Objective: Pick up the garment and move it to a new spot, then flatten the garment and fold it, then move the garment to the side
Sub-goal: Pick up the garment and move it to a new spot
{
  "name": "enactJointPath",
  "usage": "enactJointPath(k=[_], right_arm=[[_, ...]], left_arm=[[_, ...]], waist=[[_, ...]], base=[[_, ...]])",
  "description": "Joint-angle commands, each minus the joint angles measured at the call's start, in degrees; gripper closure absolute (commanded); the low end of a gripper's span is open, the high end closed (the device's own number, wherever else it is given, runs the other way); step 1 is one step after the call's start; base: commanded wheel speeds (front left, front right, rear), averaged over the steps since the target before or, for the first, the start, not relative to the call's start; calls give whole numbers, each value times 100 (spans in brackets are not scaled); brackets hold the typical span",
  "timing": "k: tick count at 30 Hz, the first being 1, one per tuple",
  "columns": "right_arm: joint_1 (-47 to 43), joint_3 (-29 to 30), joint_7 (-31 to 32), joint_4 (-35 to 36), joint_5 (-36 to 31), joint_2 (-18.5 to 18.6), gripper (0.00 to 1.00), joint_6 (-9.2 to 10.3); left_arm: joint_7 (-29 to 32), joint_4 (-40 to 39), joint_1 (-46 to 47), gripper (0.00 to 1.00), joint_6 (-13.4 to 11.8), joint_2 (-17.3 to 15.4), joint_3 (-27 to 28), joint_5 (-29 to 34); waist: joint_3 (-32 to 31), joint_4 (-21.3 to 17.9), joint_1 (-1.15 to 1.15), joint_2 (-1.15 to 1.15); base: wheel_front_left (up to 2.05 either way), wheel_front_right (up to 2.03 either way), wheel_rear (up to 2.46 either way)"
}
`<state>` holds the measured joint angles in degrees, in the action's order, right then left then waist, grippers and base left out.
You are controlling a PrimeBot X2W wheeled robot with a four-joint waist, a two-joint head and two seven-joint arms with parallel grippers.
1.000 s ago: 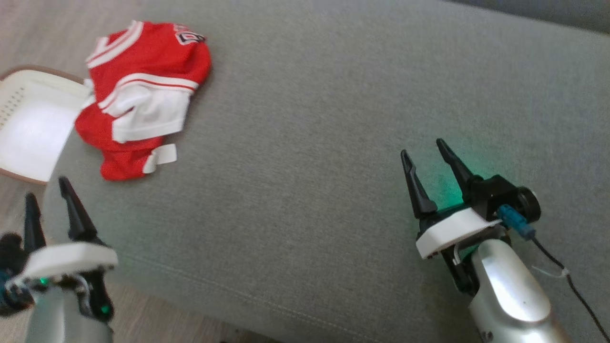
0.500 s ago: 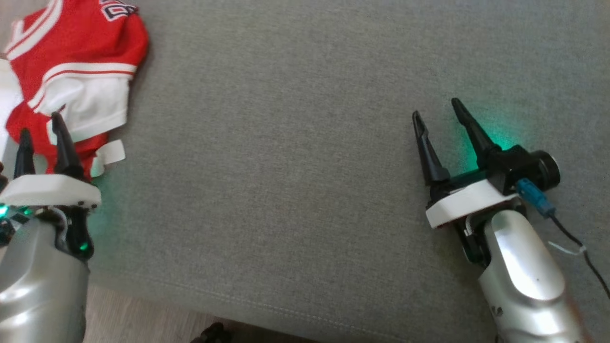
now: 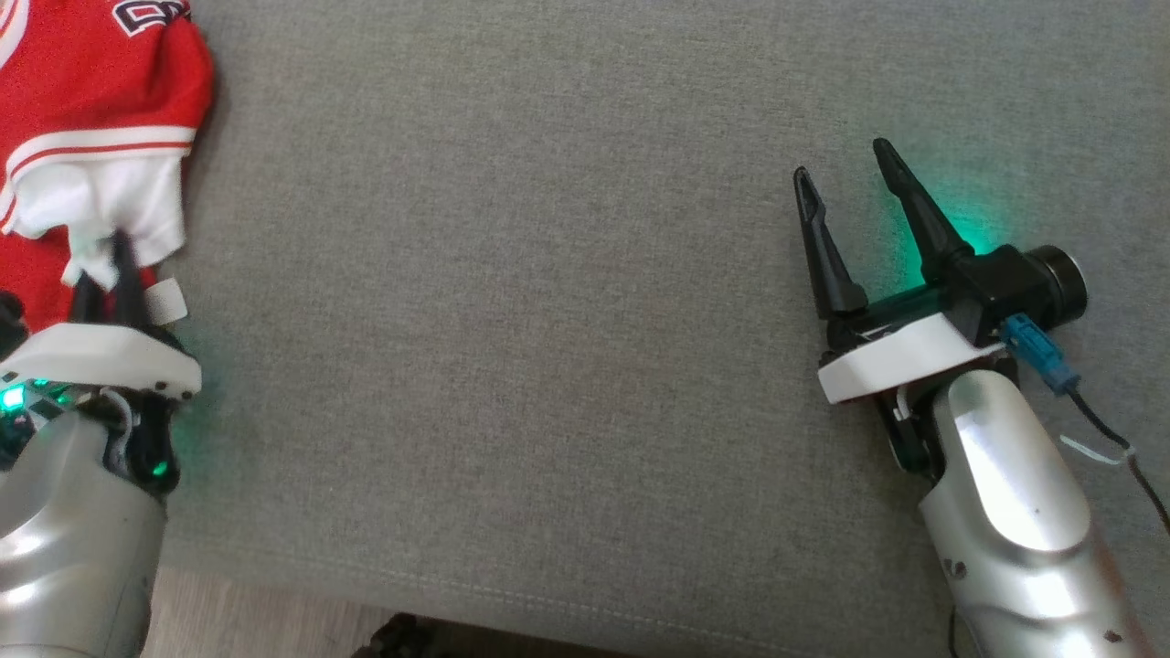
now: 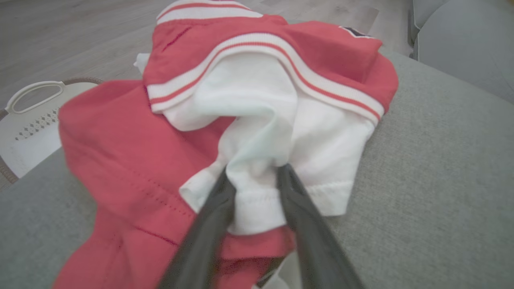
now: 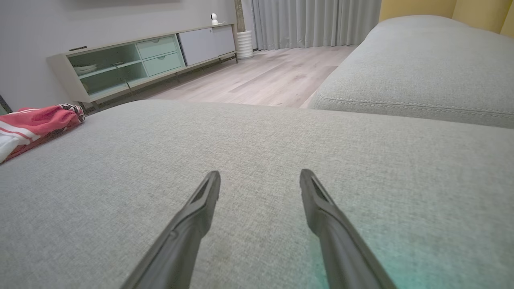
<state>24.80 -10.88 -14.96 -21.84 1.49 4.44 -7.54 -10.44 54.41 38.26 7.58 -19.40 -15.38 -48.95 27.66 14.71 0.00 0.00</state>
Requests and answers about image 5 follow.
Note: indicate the grey curtain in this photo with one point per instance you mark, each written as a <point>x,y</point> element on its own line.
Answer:
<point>313,22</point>

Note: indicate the black remote control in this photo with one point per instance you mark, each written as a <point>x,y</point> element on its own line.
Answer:
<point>78,48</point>

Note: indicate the low TV cabinet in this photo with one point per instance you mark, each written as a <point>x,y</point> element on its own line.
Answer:
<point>200,44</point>

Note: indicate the stacked white bowls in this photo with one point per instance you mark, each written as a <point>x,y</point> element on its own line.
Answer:
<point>85,69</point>

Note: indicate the yellow sofa back cushion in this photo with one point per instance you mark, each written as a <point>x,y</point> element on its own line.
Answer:
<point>417,8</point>
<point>482,14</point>
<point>509,24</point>

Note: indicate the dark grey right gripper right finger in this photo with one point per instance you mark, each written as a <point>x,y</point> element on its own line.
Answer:
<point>345,249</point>

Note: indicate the large grey sofa seat cushion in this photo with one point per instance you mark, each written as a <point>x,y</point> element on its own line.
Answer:
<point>257,140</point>

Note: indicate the small white security camera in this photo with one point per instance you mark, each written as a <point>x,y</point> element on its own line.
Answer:
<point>214,19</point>

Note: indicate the red garment with white stripes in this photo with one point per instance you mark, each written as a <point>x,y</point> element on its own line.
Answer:
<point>36,118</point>

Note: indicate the indoor plant with trunk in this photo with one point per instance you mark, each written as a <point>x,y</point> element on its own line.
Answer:
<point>239,16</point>

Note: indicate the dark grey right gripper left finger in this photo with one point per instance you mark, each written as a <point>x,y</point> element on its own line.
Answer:
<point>180,241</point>

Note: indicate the white ribbed plant pot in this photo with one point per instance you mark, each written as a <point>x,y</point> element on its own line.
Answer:
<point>244,44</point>

